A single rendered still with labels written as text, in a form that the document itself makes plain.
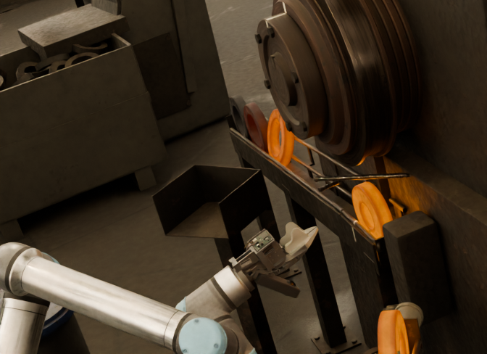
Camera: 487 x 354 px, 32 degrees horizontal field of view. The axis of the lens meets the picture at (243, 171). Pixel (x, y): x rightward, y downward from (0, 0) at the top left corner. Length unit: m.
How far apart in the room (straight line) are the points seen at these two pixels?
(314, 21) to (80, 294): 0.78
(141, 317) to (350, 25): 0.75
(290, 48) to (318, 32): 0.07
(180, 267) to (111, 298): 1.73
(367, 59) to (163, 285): 2.01
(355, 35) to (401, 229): 0.42
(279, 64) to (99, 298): 0.64
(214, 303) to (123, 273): 1.81
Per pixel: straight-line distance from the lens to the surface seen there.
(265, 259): 1.94
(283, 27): 1.81
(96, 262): 3.90
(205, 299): 1.95
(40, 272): 2.00
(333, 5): 1.74
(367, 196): 1.99
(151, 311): 1.85
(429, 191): 1.84
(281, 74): 1.85
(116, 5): 4.74
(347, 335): 2.92
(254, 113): 2.83
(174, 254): 3.73
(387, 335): 1.58
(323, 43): 1.75
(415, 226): 1.83
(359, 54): 1.71
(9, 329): 2.17
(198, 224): 2.55
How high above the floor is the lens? 1.71
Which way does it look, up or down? 23 degrees down
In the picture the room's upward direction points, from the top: 16 degrees counter-clockwise
